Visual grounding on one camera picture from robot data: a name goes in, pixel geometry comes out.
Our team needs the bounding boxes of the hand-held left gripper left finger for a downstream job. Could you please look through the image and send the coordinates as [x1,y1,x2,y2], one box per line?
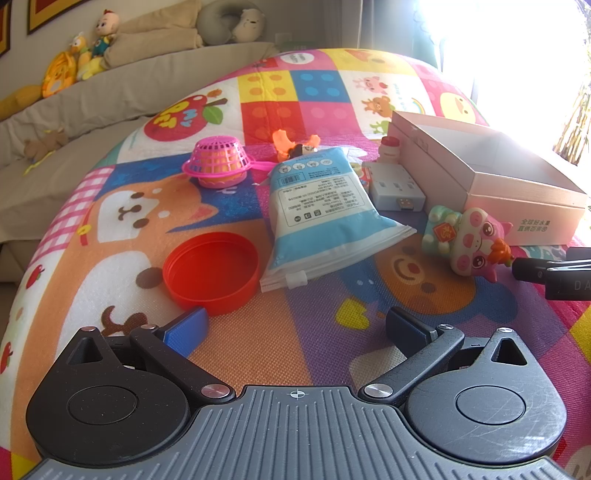
[65,307,236,404]

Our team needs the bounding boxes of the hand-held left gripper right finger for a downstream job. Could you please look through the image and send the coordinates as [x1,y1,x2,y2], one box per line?
[360,307,529,408]

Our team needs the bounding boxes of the pink cardboard box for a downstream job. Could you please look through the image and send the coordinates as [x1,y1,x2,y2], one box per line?
[387,111,588,246]

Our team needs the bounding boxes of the pink green pig figurine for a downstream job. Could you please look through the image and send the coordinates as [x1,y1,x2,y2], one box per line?
[422,206,514,283]

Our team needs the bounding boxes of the red plastic lid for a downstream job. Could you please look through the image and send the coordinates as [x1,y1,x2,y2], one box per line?
[163,232,260,317]

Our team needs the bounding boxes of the white power adapter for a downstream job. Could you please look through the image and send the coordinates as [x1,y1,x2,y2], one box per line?
[362,161,426,213]

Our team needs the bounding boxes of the blue white zip bag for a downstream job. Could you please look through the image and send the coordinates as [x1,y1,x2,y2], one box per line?
[259,147,417,292]

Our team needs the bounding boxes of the small tan block toy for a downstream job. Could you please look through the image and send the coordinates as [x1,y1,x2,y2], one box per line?
[350,161,372,188]

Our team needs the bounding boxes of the pink plastic basket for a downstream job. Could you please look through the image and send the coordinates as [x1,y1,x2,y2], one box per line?
[181,137,278,189]

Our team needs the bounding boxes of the small white toy bottle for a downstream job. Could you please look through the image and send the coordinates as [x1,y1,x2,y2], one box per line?
[379,136,402,163]

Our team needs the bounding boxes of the orange plastic toy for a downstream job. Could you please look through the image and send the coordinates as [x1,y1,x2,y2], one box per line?
[271,130,320,162]

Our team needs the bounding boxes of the colourful cartoon play mat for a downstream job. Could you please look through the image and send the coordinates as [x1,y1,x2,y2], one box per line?
[0,48,591,480]

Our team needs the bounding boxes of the potted plants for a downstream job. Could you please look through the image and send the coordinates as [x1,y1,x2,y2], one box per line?
[551,78,591,164]

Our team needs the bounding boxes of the small brown plush toy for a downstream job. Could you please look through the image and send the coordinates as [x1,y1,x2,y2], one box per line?
[23,129,70,174]

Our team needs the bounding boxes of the green printed cloth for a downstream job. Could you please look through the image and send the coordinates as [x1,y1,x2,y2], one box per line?
[411,0,444,70]

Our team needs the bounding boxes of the beige sofa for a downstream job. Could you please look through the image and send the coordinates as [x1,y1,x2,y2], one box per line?
[0,41,282,287]

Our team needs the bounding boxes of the yellow orange tiger plush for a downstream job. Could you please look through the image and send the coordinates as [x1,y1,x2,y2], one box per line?
[41,52,77,99]

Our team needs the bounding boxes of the yellow plush toy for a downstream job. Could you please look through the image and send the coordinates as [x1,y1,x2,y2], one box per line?
[0,84,44,118]

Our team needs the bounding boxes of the grey curtain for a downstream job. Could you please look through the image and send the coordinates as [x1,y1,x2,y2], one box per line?
[360,0,416,51]

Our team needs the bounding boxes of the folded beige blanket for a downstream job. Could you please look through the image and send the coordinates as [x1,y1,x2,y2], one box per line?
[102,0,206,70]

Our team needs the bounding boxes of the red-haired doll plush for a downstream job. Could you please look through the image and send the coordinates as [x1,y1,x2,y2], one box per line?
[90,8,121,61]

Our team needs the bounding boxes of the grey neck pillow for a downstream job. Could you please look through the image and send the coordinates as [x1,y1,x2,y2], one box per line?
[198,0,269,46]

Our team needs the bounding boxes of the beige bear plush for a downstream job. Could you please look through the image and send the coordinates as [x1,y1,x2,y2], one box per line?
[231,7,265,42]

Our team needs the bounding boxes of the red gold framed picture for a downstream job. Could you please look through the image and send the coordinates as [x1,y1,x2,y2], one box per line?
[27,0,90,34]
[0,0,12,56]

